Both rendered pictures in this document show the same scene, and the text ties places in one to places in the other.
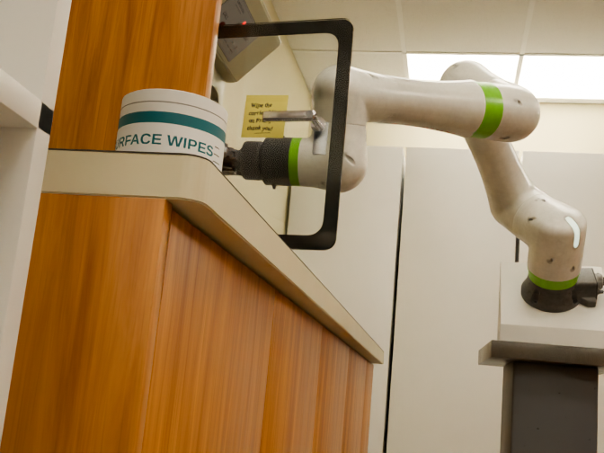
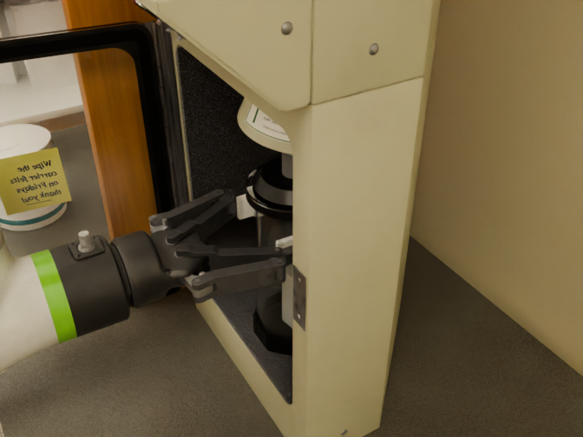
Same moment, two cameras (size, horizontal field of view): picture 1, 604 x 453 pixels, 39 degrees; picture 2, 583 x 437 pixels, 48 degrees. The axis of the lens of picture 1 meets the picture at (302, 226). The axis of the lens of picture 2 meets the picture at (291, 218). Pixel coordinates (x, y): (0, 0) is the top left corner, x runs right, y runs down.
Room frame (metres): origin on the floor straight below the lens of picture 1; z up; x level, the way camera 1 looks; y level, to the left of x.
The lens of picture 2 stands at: (2.05, -0.12, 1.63)
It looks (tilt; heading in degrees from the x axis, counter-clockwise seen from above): 36 degrees down; 139
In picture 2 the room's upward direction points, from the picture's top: straight up
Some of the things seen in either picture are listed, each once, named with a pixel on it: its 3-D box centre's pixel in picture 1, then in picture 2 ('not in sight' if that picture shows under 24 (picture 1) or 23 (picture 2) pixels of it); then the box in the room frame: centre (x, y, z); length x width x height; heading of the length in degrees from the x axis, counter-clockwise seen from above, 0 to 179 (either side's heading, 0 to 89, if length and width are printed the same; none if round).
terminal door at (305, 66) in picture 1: (257, 131); (46, 198); (1.37, 0.09, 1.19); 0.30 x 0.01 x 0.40; 72
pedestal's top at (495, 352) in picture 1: (548, 358); not in sight; (2.14, -0.65, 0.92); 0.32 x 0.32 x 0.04; 83
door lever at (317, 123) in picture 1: (293, 119); not in sight; (1.31, 0.03, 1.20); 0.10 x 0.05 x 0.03; 72
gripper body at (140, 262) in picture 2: not in sight; (161, 260); (1.57, 0.13, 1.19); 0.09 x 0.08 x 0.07; 78
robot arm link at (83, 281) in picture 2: not in sight; (91, 280); (1.55, 0.06, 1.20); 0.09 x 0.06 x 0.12; 168
